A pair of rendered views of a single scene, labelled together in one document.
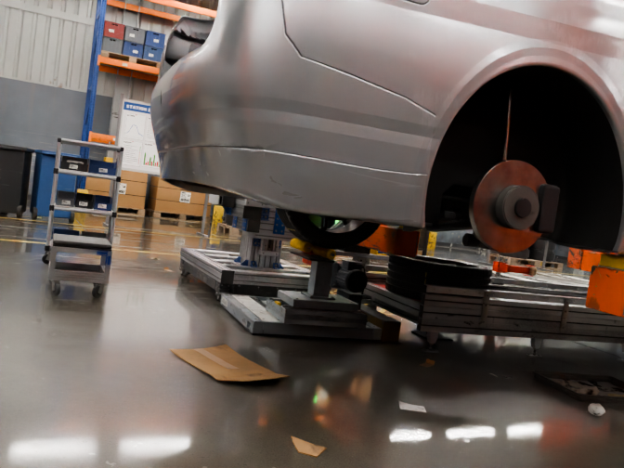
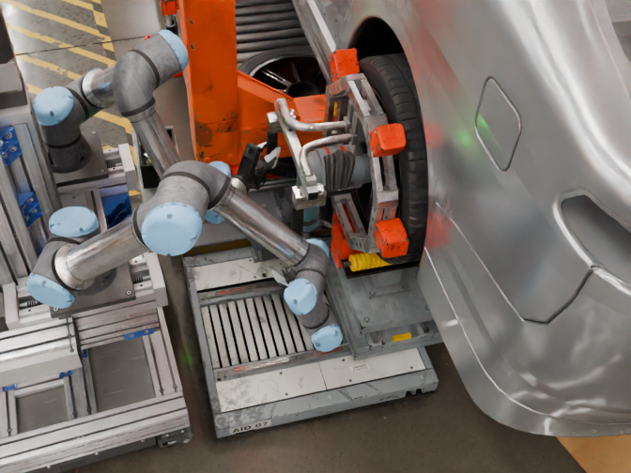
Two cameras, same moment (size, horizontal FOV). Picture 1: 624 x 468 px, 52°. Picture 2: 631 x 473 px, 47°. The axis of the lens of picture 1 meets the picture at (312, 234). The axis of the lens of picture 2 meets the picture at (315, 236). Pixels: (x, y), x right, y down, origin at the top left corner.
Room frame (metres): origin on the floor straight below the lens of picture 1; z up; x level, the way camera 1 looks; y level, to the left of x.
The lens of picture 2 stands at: (3.95, 1.69, 2.42)
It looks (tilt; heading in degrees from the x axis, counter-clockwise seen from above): 48 degrees down; 272
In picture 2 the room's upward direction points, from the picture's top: 5 degrees clockwise
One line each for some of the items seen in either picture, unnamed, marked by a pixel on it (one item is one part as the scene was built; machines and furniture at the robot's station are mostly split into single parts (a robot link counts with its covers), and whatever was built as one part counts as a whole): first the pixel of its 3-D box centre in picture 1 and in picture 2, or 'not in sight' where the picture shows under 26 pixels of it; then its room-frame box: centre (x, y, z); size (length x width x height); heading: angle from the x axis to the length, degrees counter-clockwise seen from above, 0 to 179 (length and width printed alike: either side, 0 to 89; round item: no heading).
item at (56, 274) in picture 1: (79, 265); not in sight; (4.09, 1.45, 0.17); 0.43 x 0.36 x 0.34; 23
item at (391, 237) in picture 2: not in sight; (391, 237); (3.78, 0.27, 0.85); 0.09 x 0.08 x 0.07; 111
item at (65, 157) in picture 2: not in sight; (64, 144); (4.81, 0.05, 0.87); 0.15 x 0.15 x 0.10
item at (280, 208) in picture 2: (348, 287); (297, 226); (4.10, -0.28, 0.26); 0.42 x 0.18 x 0.35; 21
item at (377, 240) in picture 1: (389, 224); (302, 107); (4.12, -0.48, 0.69); 0.52 x 0.17 x 0.35; 21
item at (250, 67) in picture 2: (437, 278); (302, 110); (4.15, -0.85, 0.39); 0.66 x 0.66 x 0.24
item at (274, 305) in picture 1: (315, 312); (379, 293); (3.74, -0.08, 0.13); 0.50 x 0.36 x 0.10; 111
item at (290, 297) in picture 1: (319, 280); (386, 263); (3.74, -0.08, 0.32); 0.40 x 0.30 x 0.28; 111
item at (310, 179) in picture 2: not in sight; (331, 148); (3.98, 0.11, 1.03); 0.19 x 0.18 x 0.11; 21
